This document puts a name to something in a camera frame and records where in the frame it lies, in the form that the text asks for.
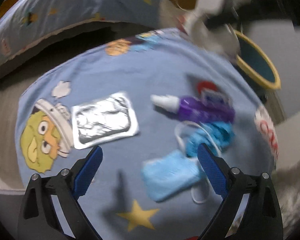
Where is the light blue face mask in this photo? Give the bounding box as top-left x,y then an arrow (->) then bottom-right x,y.
141,150 -> 210,204

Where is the silver foil blister pack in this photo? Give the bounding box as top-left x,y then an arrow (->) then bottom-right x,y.
71,91 -> 140,150

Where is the blue white medicine sachet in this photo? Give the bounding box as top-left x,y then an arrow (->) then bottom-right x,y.
200,89 -> 232,107

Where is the purple squeeze tube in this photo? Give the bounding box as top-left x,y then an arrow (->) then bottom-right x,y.
150,95 -> 235,123

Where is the red white snack wrapper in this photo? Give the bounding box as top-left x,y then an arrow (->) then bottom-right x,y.
183,12 -> 240,61

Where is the yellow teal trash bin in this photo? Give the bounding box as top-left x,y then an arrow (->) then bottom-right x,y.
234,30 -> 281,90

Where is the white furniture corner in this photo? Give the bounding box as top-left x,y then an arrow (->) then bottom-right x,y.
275,111 -> 300,169

